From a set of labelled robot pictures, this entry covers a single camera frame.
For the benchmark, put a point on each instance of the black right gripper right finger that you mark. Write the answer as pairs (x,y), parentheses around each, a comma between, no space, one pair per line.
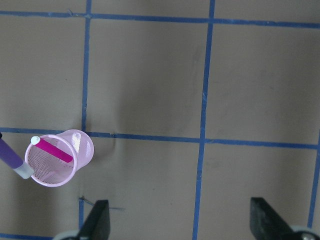
(266,224)

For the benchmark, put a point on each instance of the brown paper table mat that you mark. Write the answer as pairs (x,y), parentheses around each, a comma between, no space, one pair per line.
(193,107)

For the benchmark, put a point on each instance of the purple pen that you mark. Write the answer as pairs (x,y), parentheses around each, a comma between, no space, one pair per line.
(14,161)

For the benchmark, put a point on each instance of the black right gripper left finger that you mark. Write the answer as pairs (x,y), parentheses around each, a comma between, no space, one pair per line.
(97,226)

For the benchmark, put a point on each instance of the pink pen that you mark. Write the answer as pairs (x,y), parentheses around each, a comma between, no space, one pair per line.
(51,149)

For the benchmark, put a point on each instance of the pink mesh cup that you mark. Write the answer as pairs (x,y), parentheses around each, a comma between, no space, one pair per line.
(55,158)

